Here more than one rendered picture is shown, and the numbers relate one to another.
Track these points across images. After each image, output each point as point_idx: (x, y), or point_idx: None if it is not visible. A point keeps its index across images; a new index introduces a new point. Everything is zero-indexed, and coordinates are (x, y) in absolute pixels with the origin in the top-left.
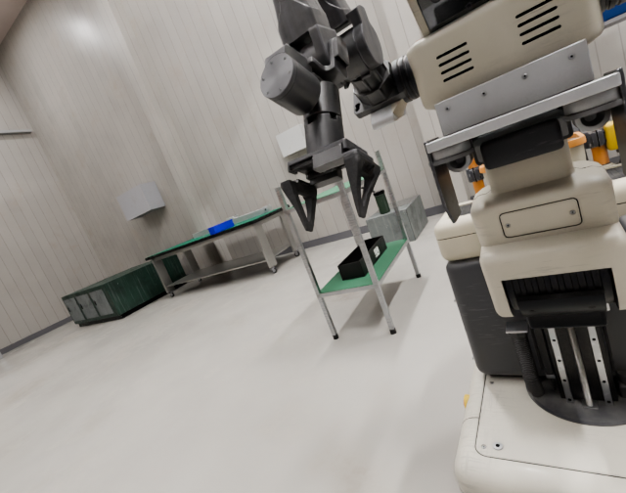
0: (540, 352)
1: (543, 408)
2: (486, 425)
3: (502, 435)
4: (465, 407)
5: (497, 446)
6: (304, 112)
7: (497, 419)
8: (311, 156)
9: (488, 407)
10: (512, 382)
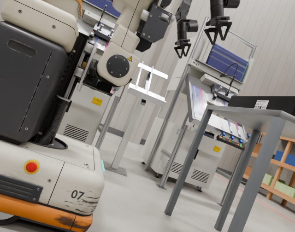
0: (48, 117)
1: (56, 148)
2: (71, 162)
3: (78, 161)
4: (38, 168)
5: (87, 164)
6: (226, 8)
7: (65, 158)
8: None
9: (54, 156)
10: (29, 144)
